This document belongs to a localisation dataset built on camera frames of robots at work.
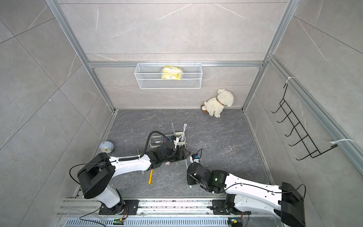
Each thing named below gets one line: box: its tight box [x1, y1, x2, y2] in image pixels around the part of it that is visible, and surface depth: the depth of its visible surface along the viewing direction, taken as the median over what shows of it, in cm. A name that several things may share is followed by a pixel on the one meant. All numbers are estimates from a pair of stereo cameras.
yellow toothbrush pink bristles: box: [147, 169, 154, 185], surface depth 85 cm
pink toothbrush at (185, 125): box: [180, 123, 188, 142], surface depth 92 cm
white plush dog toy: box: [200, 88, 234, 118], surface depth 111 cm
